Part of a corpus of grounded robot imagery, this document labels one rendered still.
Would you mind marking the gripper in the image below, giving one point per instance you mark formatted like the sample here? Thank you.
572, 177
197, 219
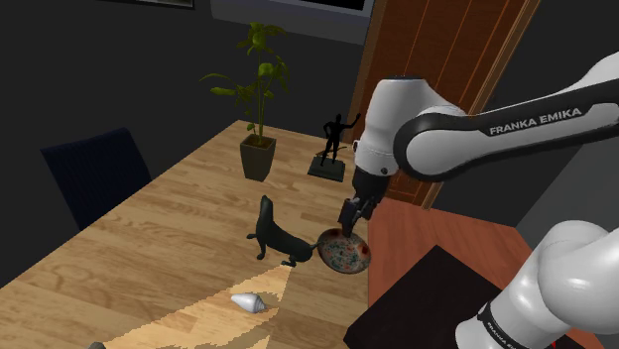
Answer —
368, 184

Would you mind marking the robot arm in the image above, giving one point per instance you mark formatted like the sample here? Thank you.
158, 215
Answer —
435, 145

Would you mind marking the speckled round plate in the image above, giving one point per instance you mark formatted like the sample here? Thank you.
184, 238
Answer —
344, 255

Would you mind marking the black human statuette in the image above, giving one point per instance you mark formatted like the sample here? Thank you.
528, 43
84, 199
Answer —
331, 140

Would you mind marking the black dog figure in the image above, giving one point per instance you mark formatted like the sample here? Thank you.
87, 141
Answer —
278, 237

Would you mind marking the green plant in dark pot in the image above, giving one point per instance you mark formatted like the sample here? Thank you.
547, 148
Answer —
258, 157

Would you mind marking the white seashell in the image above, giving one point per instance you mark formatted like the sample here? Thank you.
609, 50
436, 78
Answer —
249, 302

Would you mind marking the brown wooden door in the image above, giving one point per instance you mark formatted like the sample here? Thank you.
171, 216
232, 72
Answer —
435, 43

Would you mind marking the light wooden table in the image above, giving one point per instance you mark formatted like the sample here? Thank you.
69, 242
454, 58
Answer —
159, 251

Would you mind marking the grey framed window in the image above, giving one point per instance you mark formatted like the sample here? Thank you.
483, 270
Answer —
290, 17

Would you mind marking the dark blue chair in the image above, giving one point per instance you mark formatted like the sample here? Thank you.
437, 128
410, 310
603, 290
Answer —
96, 174

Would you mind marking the small grey object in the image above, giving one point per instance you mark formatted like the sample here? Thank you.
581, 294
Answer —
96, 346

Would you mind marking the dark wall picture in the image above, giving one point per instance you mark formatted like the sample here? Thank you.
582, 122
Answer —
154, 3

